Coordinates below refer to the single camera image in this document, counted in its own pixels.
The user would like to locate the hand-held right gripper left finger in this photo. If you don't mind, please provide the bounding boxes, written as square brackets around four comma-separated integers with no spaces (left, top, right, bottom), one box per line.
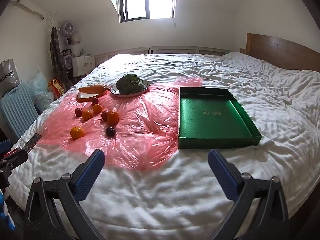
[24,149,106,240]

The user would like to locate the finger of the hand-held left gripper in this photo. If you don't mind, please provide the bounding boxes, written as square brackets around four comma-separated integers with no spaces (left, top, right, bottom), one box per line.
[24,133,43,154]

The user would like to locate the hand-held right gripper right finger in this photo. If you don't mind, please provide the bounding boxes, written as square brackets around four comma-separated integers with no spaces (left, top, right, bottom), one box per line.
[208,149,295,240]

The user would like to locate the bumpy mandarin orange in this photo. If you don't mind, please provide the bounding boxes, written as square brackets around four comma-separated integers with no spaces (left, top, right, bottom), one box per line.
[70,127,85,140]

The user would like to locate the green shallow box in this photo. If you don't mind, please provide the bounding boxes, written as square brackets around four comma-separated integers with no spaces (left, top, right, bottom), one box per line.
[178,86,262,150]

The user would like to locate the large smooth orange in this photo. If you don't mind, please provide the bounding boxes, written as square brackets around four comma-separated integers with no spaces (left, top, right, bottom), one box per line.
[106,110,120,125]

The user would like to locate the light blue suitcase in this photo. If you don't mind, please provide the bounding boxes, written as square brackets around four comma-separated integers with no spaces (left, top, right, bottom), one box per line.
[0,82,39,139]

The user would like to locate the white quilt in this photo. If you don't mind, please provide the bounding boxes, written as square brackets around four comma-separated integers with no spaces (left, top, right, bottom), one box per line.
[10,52,320,240]

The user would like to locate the light blue plastic bag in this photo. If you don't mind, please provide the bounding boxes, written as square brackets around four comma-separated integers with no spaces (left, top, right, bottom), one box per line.
[27,66,54,113]

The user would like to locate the orange snack bag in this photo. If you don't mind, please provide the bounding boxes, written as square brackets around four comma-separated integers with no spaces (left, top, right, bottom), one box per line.
[49,77,66,99]

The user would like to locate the pink plastic sheet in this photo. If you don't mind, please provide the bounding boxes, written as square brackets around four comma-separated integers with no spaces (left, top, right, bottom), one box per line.
[36,77,203,173]

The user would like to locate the orange-rimmed plate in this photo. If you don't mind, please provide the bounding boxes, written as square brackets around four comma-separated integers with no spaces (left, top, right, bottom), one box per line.
[76,90,107,103]

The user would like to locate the grey printed bag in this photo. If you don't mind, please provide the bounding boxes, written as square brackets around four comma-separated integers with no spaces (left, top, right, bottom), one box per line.
[0,59,21,97]

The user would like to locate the carrot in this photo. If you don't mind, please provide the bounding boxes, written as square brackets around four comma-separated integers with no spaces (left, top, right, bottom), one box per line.
[78,85,110,94]

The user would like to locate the small white fan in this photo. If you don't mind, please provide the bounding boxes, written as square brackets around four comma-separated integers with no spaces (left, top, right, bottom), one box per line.
[61,21,76,37]
[61,55,74,68]

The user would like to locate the white cardboard box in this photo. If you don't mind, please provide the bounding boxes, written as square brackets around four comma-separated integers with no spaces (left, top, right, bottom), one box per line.
[72,55,96,78]

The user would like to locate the plaid scarf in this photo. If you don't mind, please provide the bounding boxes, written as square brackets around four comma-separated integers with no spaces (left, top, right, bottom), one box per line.
[50,26,68,86]

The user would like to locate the green leafy vegetable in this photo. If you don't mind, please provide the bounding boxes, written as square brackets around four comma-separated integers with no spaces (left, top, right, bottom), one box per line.
[116,74,145,95]

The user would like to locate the round metal plate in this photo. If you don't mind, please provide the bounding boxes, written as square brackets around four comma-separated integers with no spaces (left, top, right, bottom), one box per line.
[110,79,152,98]

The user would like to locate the white plastic bags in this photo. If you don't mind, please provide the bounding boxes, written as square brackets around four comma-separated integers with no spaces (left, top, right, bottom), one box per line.
[71,31,84,57]

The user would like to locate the white panelled ledge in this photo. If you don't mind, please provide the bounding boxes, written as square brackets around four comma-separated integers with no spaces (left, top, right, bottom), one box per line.
[95,45,233,66]

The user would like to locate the wooden headboard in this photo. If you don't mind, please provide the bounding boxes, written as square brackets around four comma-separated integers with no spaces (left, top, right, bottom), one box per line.
[240,33,320,73]

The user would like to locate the white wall pipe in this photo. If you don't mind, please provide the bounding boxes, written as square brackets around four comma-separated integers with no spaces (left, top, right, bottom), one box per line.
[9,0,44,21]

